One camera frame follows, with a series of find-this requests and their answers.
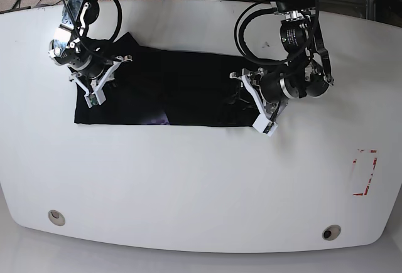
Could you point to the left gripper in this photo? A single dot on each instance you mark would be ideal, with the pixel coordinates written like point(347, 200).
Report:
point(266, 91)

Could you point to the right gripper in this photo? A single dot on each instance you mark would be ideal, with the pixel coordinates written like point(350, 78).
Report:
point(94, 76)

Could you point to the black t-shirt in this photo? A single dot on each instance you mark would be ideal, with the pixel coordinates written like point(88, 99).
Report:
point(171, 87)

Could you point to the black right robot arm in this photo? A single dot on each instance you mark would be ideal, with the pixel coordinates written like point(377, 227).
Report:
point(92, 62)

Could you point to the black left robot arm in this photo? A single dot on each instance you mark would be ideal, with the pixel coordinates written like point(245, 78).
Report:
point(306, 71)

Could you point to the red tape rectangle marking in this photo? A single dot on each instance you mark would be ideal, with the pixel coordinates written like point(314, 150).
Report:
point(363, 168)

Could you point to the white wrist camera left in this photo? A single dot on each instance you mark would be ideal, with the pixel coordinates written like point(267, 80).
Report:
point(264, 125)

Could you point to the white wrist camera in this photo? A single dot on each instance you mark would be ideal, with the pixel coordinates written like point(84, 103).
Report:
point(95, 98)
point(264, 125)

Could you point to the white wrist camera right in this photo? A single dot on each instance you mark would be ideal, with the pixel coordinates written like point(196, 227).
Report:
point(95, 98)

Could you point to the right table cable grommet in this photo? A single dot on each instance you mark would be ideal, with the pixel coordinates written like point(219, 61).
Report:
point(331, 232)

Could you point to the table cable grommet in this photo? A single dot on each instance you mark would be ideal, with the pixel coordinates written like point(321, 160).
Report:
point(331, 232)
point(56, 218)

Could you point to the left table cable grommet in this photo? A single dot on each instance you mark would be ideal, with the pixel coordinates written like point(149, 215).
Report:
point(56, 218)

